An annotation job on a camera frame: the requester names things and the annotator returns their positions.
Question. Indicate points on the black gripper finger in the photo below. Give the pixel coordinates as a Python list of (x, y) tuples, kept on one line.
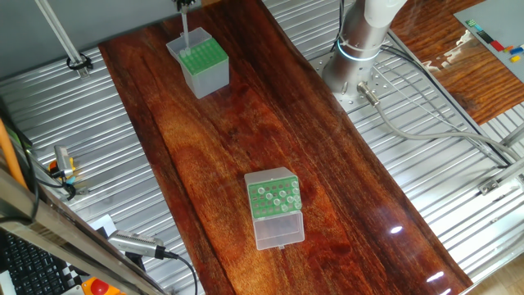
[(179, 4), (188, 4)]

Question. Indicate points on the green clear pipette tip box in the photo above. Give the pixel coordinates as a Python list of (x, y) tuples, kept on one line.
[(204, 78), (278, 233)]

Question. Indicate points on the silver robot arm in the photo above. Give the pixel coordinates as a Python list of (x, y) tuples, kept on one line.
[(356, 37)]

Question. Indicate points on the yellow orange turtle toy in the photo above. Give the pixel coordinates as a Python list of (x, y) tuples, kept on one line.
[(52, 166)]

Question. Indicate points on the orange tube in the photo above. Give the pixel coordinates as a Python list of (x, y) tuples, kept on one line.
[(9, 155)]

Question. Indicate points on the glossy brown wooden board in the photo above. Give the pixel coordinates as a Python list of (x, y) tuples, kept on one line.
[(286, 266)]

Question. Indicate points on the green block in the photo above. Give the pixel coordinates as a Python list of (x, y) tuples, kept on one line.
[(470, 23)]

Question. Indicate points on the orange emergency stop box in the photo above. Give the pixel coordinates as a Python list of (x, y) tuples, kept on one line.
[(98, 287)]

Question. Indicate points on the black block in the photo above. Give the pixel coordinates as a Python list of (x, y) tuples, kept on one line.
[(485, 37)]

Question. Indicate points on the black keyboard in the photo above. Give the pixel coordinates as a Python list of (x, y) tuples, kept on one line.
[(28, 266)]

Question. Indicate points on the red block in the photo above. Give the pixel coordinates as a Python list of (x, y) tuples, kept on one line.
[(497, 45)]

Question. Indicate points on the grey board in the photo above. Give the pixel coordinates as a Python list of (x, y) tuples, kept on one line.
[(499, 20)]

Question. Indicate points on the yellow block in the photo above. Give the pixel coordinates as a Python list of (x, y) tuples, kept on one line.
[(515, 58)]

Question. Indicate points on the blue block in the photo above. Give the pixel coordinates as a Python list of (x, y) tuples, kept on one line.
[(516, 51)]

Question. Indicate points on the aluminium profile bar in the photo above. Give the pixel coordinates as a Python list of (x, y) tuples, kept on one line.
[(503, 176), (513, 137)]

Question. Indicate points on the aluminium post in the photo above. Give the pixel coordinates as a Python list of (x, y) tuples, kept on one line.
[(61, 34)]

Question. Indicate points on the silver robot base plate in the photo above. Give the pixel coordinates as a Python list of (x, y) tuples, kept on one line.
[(385, 82)]

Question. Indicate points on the silver camera on stand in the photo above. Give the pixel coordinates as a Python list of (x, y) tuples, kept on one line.
[(135, 243)]

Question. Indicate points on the shiny steel rail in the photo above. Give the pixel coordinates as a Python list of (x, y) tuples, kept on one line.
[(49, 225)]

